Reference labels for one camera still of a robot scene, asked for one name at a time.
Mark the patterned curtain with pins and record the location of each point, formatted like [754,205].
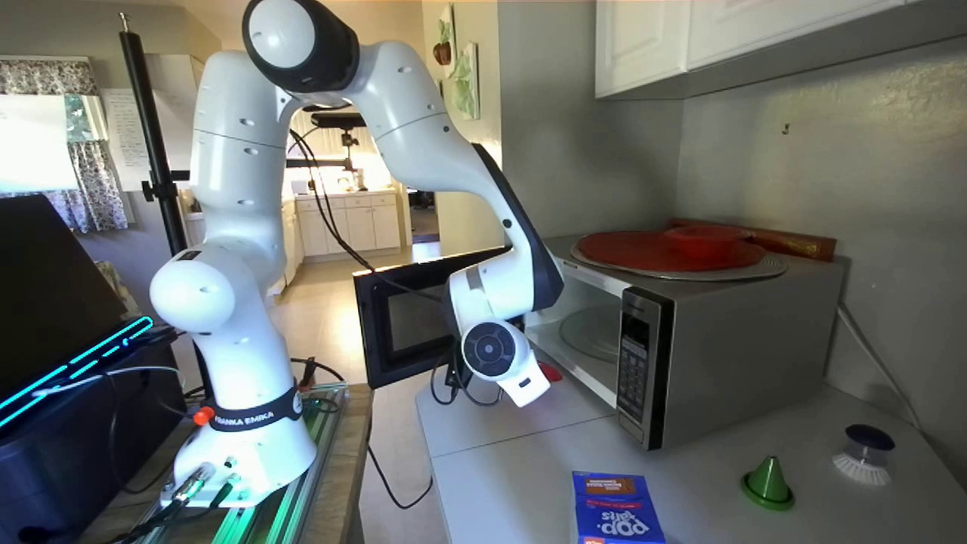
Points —
[55,139]

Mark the white upper cabinets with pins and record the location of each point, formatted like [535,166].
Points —
[702,47]

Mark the white dish brush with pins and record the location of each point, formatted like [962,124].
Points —
[864,454]

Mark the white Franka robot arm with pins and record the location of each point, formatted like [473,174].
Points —
[296,54]

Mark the stainless steel microwave oven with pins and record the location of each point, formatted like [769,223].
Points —
[697,354]

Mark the black monitor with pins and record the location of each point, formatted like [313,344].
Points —
[57,317]

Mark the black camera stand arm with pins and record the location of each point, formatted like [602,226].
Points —
[324,139]

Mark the green cone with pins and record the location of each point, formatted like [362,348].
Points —
[769,489]

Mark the blue snack box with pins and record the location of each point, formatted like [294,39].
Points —
[614,508]

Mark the wooden rolling pin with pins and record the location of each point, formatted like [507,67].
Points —
[789,243]

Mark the glass microwave turntable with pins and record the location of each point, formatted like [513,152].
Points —
[591,333]

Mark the red round plate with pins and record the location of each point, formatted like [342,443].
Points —
[674,249]

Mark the round woven placemat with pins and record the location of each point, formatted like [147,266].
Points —
[769,266]

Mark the red bowl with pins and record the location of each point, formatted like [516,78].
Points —
[550,372]

